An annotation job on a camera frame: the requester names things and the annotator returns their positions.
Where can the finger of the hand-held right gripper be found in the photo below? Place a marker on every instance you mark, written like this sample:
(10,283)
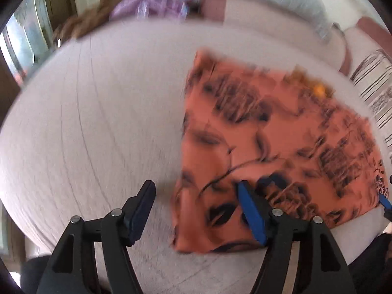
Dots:
(385,203)

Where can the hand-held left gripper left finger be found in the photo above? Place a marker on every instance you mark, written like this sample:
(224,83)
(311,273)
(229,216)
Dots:
(142,208)

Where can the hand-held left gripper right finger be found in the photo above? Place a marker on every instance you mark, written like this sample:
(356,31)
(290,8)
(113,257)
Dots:
(249,211)

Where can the orange floral sweater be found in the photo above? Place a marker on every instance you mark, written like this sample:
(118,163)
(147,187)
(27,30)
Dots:
(275,147)

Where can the person's dark clothing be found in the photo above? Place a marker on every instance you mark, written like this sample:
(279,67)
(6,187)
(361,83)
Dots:
(373,260)

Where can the striped floral cushion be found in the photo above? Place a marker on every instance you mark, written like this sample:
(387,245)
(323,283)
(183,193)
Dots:
(378,98)

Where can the pink sofa backrest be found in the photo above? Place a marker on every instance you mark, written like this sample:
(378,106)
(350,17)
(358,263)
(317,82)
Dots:
(372,32)

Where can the pink bolster cushion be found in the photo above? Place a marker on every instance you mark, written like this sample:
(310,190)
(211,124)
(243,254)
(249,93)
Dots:
(275,27)

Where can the brown garment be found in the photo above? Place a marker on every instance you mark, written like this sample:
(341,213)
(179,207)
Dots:
(88,18)

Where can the stained glass window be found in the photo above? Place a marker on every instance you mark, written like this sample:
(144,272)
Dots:
(21,46)

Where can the purple floral garment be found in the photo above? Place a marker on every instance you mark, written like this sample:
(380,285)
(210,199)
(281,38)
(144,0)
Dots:
(147,4)

